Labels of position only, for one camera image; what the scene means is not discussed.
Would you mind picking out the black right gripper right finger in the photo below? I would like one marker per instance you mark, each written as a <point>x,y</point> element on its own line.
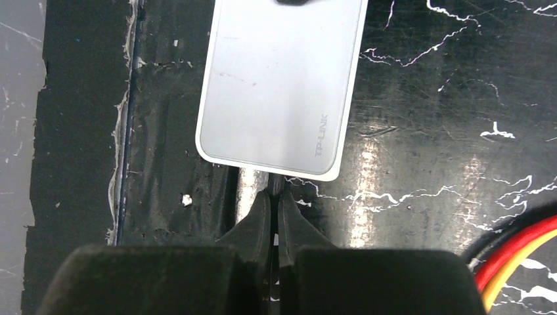
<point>316,277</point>

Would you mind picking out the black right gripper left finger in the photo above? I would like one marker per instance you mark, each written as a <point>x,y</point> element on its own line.
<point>224,277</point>

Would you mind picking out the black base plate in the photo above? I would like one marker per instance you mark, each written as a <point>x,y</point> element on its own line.
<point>115,160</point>

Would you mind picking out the white network switch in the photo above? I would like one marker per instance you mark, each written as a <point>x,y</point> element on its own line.
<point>278,85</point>

